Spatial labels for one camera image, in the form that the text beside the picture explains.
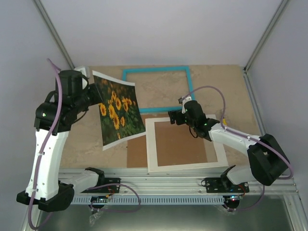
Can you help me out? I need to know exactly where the teal wooden picture frame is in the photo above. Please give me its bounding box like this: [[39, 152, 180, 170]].
[[122, 66, 195, 114]]

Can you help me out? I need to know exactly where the brown frame backing board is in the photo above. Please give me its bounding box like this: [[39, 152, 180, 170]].
[[127, 121, 217, 168]]

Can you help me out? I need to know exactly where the sunflower photo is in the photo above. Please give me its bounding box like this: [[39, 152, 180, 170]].
[[92, 71, 146, 151]]

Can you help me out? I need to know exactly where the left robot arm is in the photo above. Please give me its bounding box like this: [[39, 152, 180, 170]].
[[16, 70, 105, 212]]

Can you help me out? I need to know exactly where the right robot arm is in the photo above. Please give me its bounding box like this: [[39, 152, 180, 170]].
[[168, 100, 290, 192]]

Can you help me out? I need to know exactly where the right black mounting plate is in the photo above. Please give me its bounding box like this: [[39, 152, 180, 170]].
[[201, 178, 250, 194]]

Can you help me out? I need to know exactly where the black mounting plate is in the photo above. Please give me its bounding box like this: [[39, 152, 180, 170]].
[[81, 177, 121, 194], [201, 178, 250, 194]]

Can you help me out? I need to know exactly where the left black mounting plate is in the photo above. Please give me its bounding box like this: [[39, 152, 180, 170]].
[[81, 177, 121, 194]]

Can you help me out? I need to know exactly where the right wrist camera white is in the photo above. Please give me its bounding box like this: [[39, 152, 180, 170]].
[[178, 96, 192, 114]]

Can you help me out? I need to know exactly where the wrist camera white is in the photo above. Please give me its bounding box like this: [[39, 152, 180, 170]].
[[178, 96, 192, 114], [74, 66, 90, 79]]

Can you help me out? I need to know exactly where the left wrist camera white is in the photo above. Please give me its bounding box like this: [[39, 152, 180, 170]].
[[74, 66, 90, 79]]

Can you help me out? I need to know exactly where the aluminium rail base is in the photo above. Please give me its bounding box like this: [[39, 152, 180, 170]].
[[59, 167, 298, 196]]

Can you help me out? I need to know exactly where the slotted cable duct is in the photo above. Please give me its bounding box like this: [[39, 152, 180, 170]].
[[71, 195, 224, 205]]

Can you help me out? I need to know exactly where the left aluminium corner post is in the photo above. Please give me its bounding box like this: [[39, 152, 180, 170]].
[[32, 0, 75, 69]]

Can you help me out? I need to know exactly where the aluminium corner post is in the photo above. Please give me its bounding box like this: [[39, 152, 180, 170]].
[[32, 0, 75, 69], [243, 0, 291, 74]]

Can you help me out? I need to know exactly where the right aluminium corner post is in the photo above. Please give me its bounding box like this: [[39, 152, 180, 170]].
[[243, 0, 291, 74]]

